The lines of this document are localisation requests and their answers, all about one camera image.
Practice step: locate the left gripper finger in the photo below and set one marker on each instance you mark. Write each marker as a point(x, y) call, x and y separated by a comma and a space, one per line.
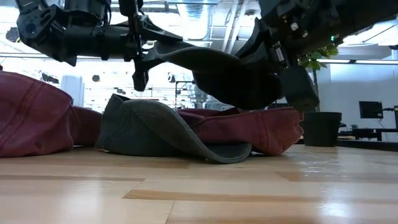
point(158, 31)
point(152, 59)

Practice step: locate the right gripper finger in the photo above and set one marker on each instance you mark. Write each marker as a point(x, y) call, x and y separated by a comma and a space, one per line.
point(252, 40)

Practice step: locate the dark grey baseball cap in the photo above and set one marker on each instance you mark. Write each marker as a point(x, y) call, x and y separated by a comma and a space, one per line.
point(217, 74)
point(149, 130)

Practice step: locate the maroon baseball cap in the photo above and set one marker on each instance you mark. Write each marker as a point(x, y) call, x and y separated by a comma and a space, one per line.
point(267, 130)
point(31, 118)

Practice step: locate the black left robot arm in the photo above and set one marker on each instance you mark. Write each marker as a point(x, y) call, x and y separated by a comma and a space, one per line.
point(40, 28)

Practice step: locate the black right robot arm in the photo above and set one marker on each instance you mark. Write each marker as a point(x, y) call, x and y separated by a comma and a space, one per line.
point(342, 18)

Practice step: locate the green leafy plant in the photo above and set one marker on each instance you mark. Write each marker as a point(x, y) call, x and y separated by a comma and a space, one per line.
point(315, 56)

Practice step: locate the black plant pot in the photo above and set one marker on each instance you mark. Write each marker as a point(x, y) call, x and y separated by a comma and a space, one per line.
point(321, 130)

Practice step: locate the white pillar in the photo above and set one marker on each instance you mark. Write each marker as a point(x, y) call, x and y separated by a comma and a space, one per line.
point(72, 90)

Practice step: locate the black computer monitor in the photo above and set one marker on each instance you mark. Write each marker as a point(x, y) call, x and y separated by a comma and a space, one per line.
point(370, 109)

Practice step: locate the black desk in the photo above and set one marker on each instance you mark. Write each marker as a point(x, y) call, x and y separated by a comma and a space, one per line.
point(367, 133)

